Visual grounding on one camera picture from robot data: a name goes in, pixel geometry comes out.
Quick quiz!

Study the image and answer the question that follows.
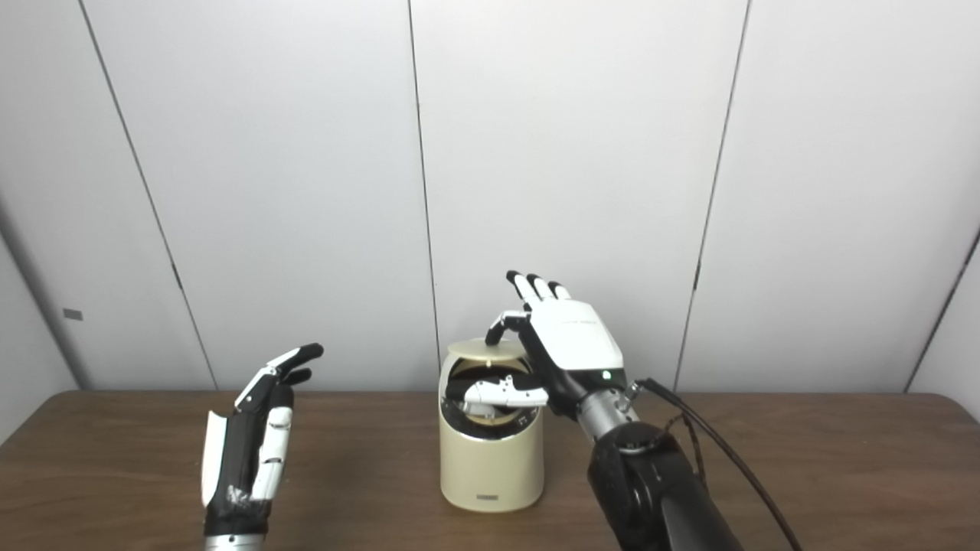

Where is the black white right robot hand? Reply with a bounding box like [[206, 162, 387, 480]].
[[463, 270, 629, 420]]

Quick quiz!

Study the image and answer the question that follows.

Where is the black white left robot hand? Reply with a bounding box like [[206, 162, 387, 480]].
[[201, 343, 325, 536]]

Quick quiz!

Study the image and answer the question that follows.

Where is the cream round bin lid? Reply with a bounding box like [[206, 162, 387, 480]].
[[448, 339, 529, 362]]

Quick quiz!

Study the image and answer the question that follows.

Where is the cream-colored cylindrical bin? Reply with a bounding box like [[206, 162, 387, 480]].
[[439, 341, 546, 514]]

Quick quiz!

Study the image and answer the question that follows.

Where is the brown braided wrist cable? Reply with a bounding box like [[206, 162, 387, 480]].
[[663, 412, 707, 484]]

